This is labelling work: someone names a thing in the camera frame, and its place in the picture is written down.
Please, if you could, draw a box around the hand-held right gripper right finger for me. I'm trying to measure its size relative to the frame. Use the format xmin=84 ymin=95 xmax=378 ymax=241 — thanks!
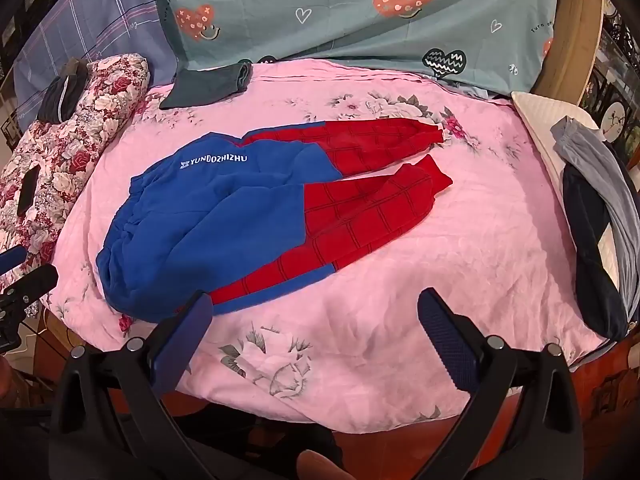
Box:
xmin=417 ymin=287 xmax=586 ymax=480

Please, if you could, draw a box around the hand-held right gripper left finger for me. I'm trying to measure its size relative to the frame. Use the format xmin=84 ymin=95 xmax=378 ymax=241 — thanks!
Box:
xmin=47 ymin=290 xmax=216 ymax=480

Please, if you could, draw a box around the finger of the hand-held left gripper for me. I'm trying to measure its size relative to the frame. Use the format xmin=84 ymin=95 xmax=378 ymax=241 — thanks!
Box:
xmin=0 ymin=264 xmax=59 ymax=314
xmin=0 ymin=246 xmax=29 ymax=274

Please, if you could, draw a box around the blue knit garment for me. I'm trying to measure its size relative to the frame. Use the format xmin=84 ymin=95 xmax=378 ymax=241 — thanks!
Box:
xmin=95 ymin=115 xmax=453 ymax=322

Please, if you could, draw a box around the black phone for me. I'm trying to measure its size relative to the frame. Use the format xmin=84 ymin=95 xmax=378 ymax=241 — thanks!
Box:
xmin=15 ymin=166 xmax=40 ymax=216

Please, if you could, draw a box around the pink floral bedsheet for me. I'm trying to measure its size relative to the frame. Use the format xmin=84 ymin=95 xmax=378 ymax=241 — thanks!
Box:
xmin=40 ymin=57 xmax=621 ymax=433

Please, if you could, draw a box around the navy garment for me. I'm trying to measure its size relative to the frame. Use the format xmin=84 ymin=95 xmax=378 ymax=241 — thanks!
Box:
xmin=562 ymin=165 xmax=628 ymax=342

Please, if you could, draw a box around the dark grey cloth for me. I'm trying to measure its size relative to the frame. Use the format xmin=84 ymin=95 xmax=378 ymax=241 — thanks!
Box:
xmin=39 ymin=59 xmax=91 ymax=123

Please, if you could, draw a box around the floral pillow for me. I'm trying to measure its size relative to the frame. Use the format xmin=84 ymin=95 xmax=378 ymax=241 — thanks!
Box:
xmin=0 ymin=54 xmax=151 ymax=281

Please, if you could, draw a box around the grey garment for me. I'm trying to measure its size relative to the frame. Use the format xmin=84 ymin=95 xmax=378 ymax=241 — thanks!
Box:
xmin=550 ymin=116 xmax=640 ymax=291

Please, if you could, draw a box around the white pillow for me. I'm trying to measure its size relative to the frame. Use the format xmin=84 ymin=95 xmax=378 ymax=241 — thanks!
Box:
xmin=511 ymin=91 xmax=626 ymax=311

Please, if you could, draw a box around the blue plaid sheet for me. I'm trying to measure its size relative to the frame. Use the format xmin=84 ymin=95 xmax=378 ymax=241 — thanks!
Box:
xmin=12 ymin=0 xmax=176 ymax=131

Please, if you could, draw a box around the dark green folded cloth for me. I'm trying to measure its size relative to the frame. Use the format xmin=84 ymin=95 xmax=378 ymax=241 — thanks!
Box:
xmin=160 ymin=61 xmax=253 ymax=110

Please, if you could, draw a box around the display cabinet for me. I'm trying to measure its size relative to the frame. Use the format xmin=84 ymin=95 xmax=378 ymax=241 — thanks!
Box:
xmin=585 ymin=0 xmax=640 ymax=171

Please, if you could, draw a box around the wooden headboard shelf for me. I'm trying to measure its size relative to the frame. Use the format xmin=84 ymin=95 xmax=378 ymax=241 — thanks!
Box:
xmin=530 ymin=0 xmax=606 ymax=121

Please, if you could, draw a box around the green heart print quilt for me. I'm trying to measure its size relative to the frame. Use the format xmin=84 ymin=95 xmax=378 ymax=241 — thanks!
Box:
xmin=154 ymin=0 xmax=561 ymax=92

